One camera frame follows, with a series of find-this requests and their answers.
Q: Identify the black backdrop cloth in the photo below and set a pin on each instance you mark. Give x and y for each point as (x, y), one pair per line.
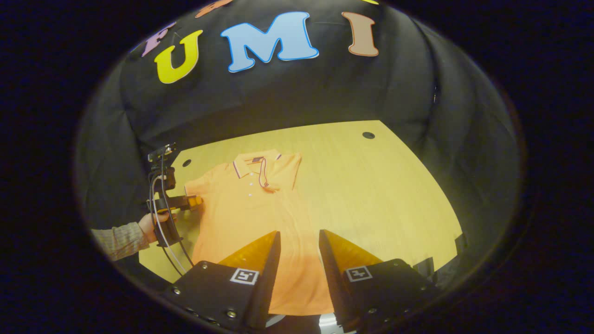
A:
(287, 93)

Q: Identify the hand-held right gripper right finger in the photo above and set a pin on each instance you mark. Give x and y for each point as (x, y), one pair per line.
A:
(332, 283)

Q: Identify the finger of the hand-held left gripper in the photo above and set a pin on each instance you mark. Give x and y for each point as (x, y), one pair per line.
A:
(188, 202)

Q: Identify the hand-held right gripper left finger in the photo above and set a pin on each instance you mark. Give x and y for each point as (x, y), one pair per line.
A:
(267, 283)

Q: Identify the orange T-shirt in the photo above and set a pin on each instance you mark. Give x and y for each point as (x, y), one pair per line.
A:
(241, 218)

